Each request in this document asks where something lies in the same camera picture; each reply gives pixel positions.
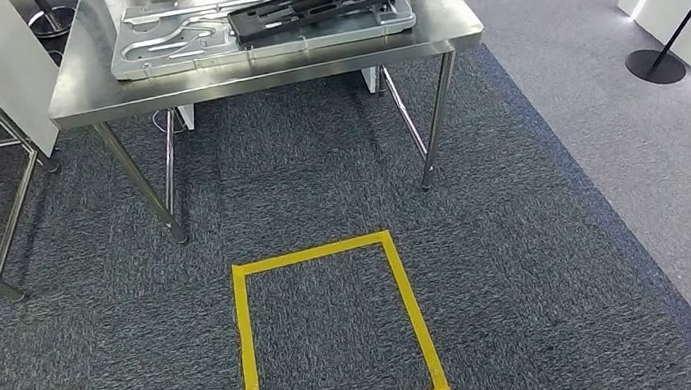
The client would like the black plastic plate bracket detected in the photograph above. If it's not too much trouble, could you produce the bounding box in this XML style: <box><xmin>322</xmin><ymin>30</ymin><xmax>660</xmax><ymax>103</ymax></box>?
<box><xmin>224</xmin><ymin>0</ymin><xmax>410</xmax><ymax>46</ymax></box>

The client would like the stainless steel workbench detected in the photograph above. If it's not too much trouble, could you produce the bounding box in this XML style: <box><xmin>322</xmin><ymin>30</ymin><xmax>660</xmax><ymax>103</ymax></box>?
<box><xmin>33</xmin><ymin>0</ymin><xmax>508</xmax><ymax>262</ymax></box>

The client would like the aluminium fixture plate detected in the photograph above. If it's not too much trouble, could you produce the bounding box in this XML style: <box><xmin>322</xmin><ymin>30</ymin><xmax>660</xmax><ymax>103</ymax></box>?
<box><xmin>102</xmin><ymin>0</ymin><xmax>420</xmax><ymax>85</ymax></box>

